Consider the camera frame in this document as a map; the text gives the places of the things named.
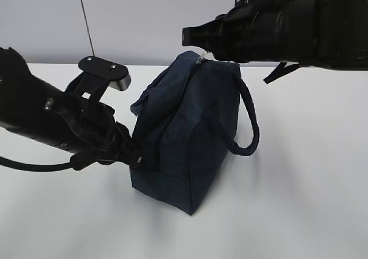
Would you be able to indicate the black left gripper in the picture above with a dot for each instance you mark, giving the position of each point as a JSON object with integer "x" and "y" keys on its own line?
{"x": 97, "y": 137}

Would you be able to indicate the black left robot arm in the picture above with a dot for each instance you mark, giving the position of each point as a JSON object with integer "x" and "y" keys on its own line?
{"x": 29, "y": 109}

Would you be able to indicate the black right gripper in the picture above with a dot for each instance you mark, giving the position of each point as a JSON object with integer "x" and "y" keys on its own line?
{"x": 251, "y": 31}

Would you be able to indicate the dark blue lunch bag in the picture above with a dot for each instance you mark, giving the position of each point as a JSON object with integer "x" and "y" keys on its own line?
{"x": 189, "y": 118}

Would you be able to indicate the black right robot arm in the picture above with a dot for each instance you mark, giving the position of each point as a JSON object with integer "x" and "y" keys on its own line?
{"x": 329, "y": 34}

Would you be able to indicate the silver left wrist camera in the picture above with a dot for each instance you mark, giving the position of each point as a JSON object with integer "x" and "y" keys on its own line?
{"x": 97, "y": 75}

